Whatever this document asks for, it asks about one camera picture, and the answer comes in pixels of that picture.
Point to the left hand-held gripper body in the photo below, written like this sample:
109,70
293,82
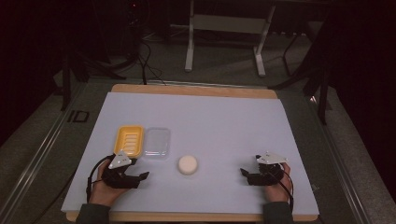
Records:
120,161

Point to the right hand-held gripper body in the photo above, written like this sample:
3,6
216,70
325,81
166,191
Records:
270,159

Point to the person's right hand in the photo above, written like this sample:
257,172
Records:
278,189

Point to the person's left hand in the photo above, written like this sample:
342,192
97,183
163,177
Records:
104,191

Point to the yellow soap dish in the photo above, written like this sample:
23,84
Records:
129,141

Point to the clear plastic container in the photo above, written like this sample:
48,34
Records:
157,142

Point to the round white soap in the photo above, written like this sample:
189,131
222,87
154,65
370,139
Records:
188,164

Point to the white table mat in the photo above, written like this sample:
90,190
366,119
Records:
218,124

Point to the black metal stand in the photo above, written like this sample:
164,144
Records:
322,93

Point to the black tripod stand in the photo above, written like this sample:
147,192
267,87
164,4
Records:
67,77

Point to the white metal stand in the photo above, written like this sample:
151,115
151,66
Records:
229,24

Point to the metal floor rail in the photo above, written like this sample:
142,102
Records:
37,155
339,161

